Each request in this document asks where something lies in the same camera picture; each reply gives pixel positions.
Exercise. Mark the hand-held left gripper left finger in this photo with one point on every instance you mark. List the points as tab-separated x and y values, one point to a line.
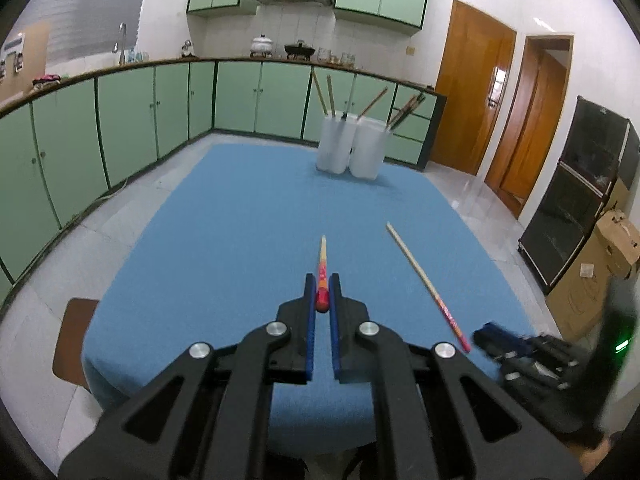
310	320

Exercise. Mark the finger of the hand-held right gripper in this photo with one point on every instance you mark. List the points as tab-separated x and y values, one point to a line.
530	372
495	335

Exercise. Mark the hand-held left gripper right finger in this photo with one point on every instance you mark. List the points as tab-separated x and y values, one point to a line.
335	320

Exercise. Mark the red floral chopstick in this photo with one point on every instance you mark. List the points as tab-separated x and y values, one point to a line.
323	280
428	285

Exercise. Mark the white utensil holder cup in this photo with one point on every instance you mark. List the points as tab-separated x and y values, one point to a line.
369	150
336	145

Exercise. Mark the red-brown striped chopstick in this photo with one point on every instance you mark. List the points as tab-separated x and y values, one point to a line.
372	103

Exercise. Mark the plain wooden chopstick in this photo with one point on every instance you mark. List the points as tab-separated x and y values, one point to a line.
319	95
331	97

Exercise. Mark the long black chopstick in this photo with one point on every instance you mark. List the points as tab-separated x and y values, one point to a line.
417	101

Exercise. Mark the cardboard box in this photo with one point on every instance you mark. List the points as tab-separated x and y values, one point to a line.
585	280

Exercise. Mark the blue tablecloth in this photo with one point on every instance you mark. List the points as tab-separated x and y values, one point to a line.
225	235

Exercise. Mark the black glass cabinet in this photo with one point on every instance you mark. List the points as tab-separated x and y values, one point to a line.
570	200

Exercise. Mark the open wooden door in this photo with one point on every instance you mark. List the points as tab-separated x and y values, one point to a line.
530	130

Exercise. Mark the brown wooden stool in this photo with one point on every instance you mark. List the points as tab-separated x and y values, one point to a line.
72	340

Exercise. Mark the closed wooden door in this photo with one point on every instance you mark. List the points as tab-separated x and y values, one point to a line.
470	90

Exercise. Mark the glass jar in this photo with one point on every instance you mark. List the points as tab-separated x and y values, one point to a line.
324	54
348	58

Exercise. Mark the black wok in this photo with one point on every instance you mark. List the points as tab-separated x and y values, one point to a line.
300	50

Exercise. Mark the white cooking pot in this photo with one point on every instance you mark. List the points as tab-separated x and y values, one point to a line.
262	46

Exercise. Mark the small metal kettle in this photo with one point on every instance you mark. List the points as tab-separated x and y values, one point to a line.
188	49

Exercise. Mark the green kitchen base cabinets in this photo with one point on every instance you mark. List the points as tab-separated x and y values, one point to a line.
65	135

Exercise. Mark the metal faucet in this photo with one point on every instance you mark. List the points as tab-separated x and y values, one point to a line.
122	42

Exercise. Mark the red cloth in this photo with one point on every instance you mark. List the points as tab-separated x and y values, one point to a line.
46	80

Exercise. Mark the window blinds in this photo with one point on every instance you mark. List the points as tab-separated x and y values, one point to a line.
100	10

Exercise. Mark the wall rack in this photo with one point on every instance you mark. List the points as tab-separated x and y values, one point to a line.
12	55

